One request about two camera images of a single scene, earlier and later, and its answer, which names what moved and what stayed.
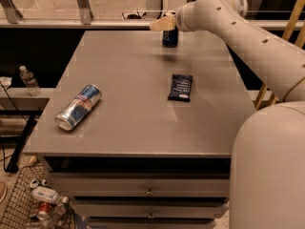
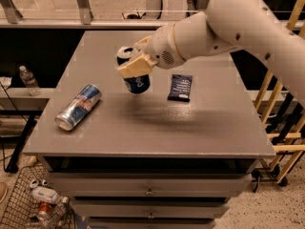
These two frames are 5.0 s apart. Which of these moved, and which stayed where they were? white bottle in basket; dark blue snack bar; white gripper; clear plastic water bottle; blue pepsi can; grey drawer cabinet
Moved: white gripper; blue pepsi can
Stayed: dark blue snack bar; clear plastic water bottle; grey drawer cabinet; white bottle in basket
